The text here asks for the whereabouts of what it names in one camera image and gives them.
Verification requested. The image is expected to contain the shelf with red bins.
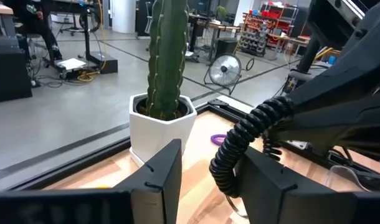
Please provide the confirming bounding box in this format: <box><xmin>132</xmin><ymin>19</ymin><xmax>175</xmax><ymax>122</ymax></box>
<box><xmin>238</xmin><ymin>2</ymin><xmax>300</xmax><ymax>58</ymax></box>

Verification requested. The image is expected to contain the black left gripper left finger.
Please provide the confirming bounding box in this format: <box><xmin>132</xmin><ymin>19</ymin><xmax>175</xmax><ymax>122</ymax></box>
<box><xmin>0</xmin><ymin>139</ymin><xmax>183</xmax><ymax>224</ymax></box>

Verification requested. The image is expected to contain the person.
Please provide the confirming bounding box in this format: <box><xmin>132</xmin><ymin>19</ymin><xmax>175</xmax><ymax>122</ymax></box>
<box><xmin>2</xmin><ymin>0</ymin><xmax>64</xmax><ymax>62</ymax></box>

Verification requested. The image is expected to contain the yellow floor cable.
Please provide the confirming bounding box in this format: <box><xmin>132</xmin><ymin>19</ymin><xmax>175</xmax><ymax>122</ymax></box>
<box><xmin>76</xmin><ymin>0</ymin><xmax>107</xmax><ymax>83</ymax></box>

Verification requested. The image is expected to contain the black spring keychain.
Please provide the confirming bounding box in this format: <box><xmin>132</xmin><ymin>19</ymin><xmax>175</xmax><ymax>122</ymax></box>
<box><xmin>208</xmin><ymin>95</ymin><xmax>295</xmax><ymax>218</ymax></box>

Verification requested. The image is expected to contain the grey floor fan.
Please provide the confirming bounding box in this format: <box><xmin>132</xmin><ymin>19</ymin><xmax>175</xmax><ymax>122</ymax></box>
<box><xmin>203</xmin><ymin>52</ymin><xmax>243</xmax><ymax>96</ymax></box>

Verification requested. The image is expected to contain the wooden top desk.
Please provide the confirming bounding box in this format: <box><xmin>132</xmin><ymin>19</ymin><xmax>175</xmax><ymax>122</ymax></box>
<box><xmin>188</xmin><ymin>14</ymin><xmax>242</xmax><ymax>62</ymax></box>

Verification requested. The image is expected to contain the tall green cactus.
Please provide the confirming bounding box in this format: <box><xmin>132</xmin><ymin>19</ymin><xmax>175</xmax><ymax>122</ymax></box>
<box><xmin>145</xmin><ymin>0</ymin><xmax>190</xmax><ymax>121</ymax></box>

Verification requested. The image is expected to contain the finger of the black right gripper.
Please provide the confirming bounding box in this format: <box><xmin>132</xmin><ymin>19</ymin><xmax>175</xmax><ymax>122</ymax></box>
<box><xmin>289</xmin><ymin>0</ymin><xmax>380</xmax><ymax>108</ymax></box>
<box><xmin>269</xmin><ymin>90</ymin><xmax>380</xmax><ymax>156</ymax></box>

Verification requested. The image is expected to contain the black box under desk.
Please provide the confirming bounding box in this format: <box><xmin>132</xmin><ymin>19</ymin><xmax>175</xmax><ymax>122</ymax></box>
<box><xmin>214</xmin><ymin>37</ymin><xmax>239</xmax><ymax>62</ymax></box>

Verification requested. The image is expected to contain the clear plastic bin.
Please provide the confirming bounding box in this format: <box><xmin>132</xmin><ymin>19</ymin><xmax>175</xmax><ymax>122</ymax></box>
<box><xmin>323</xmin><ymin>164</ymin><xmax>373</xmax><ymax>192</ymax></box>

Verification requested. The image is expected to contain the black table frame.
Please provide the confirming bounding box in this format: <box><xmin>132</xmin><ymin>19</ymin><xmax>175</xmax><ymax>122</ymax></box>
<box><xmin>7</xmin><ymin>98</ymin><xmax>380</xmax><ymax>191</ymax></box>

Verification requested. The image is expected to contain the black floor stand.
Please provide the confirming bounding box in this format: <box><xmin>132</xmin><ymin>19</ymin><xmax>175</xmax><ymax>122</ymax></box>
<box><xmin>82</xmin><ymin>0</ymin><xmax>118</xmax><ymax>75</ymax></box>

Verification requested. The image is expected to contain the purple spring keychain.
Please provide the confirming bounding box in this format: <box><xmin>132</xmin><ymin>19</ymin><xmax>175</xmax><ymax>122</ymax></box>
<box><xmin>210</xmin><ymin>133</ymin><xmax>228</xmax><ymax>146</ymax></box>

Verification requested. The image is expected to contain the white round pillar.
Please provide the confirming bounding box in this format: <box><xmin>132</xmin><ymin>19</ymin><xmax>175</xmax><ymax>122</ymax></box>
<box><xmin>111</xmin><ymin>0</ymin><xmax>136</xmax><ymax>34</ymax></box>

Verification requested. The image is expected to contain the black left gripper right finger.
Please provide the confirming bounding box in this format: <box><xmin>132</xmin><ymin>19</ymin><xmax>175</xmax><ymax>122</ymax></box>
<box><xmin>235</xmin><ymin>146</ymin><xmax>380</xmax><ymax>224</ymax></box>

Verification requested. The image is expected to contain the black equipment case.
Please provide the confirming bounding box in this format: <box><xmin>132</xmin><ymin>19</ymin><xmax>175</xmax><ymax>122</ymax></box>
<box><xmin>0</xmin><ymin>35</ymin><xmax>34</xmax><ymax>105</ymax></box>

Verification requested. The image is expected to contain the white board on dolly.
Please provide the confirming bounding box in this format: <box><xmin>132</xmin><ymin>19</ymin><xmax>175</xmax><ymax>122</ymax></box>
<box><xmin>54</xmin><ymin>57</ymin><xmax>100</xmax><ymax>80</ymax></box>

